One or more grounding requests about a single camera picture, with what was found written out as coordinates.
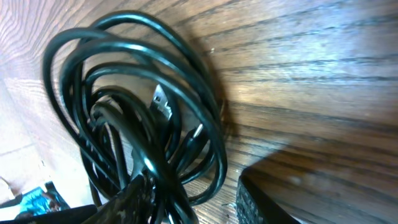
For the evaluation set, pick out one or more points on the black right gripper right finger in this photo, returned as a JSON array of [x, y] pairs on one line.
[[253, 206]]

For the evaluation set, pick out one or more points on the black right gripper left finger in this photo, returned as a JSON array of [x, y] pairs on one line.
[[132, 205]]

